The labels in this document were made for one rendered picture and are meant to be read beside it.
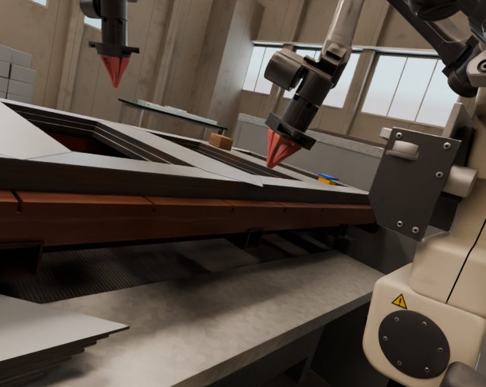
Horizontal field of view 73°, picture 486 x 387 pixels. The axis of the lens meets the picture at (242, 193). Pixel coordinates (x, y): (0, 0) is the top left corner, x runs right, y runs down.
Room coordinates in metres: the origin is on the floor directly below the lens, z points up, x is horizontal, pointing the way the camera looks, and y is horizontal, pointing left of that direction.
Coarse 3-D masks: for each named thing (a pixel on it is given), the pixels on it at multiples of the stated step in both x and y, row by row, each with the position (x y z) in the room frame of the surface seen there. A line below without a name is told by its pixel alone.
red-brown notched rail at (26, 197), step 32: (0, 192) 0.37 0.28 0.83; (32, 192) 0.40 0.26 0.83; (0, 224) 0.35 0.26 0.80; (32, 224) 0.37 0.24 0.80; (64, 224) 0.40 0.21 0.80; (96, 224) 0.43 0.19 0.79; (128, 224) 0.47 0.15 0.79; (160, 224) 0.51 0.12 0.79; (192, 224) 0.56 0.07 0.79; (224, 224) 0.62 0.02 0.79; (256, 224) 0.70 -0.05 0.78; (288, 224) 0.79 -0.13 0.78; (320, 224) 0.92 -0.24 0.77; (352, 224) 1.09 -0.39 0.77
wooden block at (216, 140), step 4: (212, 136) 1.47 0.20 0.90; (216, 136) 1.43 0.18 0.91; (220, 136) 1.40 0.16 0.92; (212, 140) 1.46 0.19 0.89; (216, 140) 1.42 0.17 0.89; (220, 140) 1.39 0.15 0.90; (224, 140) 1.39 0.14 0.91; (228, 140) 1.40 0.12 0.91; (232, 140) 1.41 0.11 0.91; (212, 144) 1.45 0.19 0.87; (216, 144) 1.41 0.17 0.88; (220, 144) 1.39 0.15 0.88; (224, 144) 1.40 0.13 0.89; (228, 144) 1.41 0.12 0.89; (232, 144) 1.42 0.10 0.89; (220, 148) 1.39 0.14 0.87; (224, 148) 1.40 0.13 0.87; (228, 148) 1.41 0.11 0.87
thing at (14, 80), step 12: (0, 48) 5.80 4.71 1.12; (0, 60) 5.81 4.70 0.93; (12, 60) 6.26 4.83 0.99; (24, 60) 6.40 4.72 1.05; (0, 72) 5.82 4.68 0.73; (12, 72) 5.95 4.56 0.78; (24, 72) 6.09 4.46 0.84; (0, 84) 5.84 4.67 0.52; (12, 84) 5.98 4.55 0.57; (24, 84) 6.11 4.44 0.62; (0, 96) 5.86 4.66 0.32; (12, 96) 5.99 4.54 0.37; (24, 96) 6.13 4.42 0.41
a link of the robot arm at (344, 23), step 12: (348, 0) 0.83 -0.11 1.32; (360, 0) 0.84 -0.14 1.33; (336, 12) 0.80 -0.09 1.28; (348, 12) 0.80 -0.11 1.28; (360, 12) 0.83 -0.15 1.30; (336, 24) 0.77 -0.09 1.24; (348, 24) 0.77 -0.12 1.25; (336, 36) 0.73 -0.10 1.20; (348, 36) 0.74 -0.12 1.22; (324, 48) 0.69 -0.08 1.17; (348, 48) 0.70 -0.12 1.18; (348, 60) 0.68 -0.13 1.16; (336, 72) 0.69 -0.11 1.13; (336, 84) 0.73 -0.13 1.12
